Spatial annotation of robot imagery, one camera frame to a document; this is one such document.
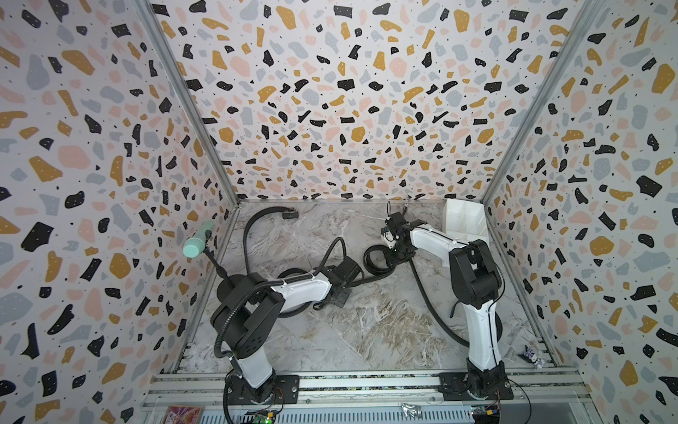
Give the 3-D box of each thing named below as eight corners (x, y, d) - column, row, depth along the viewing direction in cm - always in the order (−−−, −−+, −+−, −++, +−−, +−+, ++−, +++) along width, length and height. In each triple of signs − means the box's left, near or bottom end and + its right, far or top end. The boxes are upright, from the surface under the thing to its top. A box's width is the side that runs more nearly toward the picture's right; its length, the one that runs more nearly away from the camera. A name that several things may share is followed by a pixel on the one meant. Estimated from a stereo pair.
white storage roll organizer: (448, 247, 109) (453, 237, 104) (438, 209, 123) (441, 198, 118) (491, 247, 109) (498, 237, 104) (475, 209, 123) (481, 199, 118)
